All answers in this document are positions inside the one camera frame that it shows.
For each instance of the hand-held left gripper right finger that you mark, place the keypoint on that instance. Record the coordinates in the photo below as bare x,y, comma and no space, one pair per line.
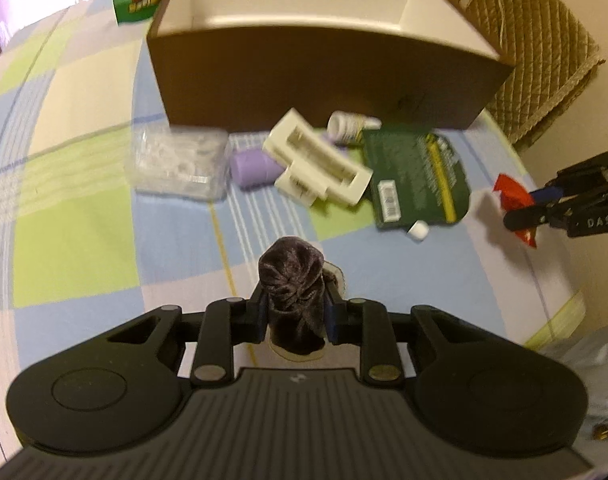
336,321

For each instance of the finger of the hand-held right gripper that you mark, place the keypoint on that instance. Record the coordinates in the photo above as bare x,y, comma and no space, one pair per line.
528,217
581,172

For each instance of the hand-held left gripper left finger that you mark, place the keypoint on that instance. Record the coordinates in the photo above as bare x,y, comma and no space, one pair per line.
256,316

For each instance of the red candy wrapper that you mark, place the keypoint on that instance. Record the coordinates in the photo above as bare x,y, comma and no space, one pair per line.
513,195

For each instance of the dark velvet scrunchie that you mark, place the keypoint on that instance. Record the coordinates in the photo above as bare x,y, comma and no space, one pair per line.
294,290

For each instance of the dark green packet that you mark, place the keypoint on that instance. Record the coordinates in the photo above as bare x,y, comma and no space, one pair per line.
416,175

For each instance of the purple tube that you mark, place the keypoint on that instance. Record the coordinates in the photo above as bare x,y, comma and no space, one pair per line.
251,169

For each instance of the clear plastic floss pick box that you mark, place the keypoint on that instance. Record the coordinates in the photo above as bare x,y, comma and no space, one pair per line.
176,162

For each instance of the white tube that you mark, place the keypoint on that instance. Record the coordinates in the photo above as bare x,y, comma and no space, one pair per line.
345,127

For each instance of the brown cardboard box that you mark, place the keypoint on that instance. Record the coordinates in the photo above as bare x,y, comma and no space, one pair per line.
304,80

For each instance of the small green lip gel tube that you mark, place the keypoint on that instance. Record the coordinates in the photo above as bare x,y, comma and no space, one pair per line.
417,231

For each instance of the tan quilted cloth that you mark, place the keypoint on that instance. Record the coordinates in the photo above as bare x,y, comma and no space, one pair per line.
538,50

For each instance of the grey cloth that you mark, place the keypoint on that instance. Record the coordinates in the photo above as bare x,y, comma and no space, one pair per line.
591,360

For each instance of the white plastic tray insert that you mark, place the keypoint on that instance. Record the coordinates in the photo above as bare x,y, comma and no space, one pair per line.
316,162

